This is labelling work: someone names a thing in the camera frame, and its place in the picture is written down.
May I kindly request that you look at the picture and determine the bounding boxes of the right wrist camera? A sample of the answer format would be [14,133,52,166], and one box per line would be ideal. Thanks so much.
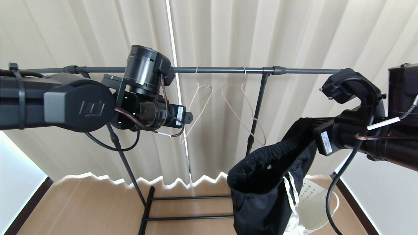
[320,68,388,118]

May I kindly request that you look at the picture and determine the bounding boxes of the white laundry basket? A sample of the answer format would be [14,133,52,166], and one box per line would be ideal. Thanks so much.
[283,174,340,235]

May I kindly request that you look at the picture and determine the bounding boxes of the beige curtain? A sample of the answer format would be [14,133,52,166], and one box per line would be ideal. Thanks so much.
[0,0,418,190]

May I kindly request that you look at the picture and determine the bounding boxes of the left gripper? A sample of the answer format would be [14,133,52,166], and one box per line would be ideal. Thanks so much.
[140,101,194,130]

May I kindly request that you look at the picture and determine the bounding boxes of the black clothes rack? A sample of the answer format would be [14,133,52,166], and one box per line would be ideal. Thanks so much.
[20,65,343,235]

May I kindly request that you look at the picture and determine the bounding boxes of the pink clothes hanger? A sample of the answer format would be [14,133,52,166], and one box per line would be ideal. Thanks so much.
[222,68,267,147]
[179,67,214,145]

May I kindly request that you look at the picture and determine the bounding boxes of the black shorts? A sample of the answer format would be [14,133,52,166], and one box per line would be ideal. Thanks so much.
[227,117,319,235]

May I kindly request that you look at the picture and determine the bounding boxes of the white garment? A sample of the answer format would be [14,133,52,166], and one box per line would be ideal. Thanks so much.
[285,209,307,235]

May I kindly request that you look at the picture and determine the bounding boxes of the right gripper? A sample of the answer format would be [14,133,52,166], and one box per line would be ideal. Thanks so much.
[313,117,373,157]

